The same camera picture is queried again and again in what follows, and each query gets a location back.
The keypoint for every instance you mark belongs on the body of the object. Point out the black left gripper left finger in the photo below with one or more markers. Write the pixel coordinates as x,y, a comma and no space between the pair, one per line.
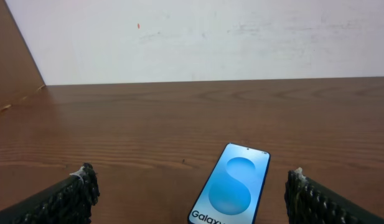
68,201

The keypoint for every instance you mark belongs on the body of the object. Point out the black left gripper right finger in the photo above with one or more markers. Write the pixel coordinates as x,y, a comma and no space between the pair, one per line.
308,202

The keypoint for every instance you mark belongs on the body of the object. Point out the blue Galaxy smartphone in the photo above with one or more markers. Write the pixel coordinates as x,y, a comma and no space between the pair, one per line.
232,193

